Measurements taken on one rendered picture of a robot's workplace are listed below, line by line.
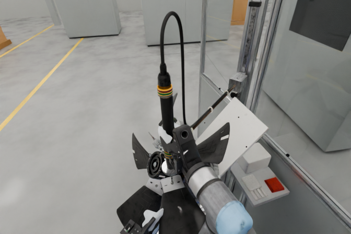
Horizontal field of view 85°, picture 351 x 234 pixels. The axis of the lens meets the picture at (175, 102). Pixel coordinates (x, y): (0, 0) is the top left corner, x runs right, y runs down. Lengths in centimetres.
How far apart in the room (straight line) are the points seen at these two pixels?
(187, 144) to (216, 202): 15
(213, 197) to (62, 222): 203
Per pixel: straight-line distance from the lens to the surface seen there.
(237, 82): 110
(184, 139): 51
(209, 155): 70
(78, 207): 240
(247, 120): 96
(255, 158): 130
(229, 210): 46
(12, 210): 275
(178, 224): 81
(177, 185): 87
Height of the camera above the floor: 193
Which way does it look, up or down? 35 degrees down
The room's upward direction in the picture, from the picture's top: 2 degrees counter-clockwise
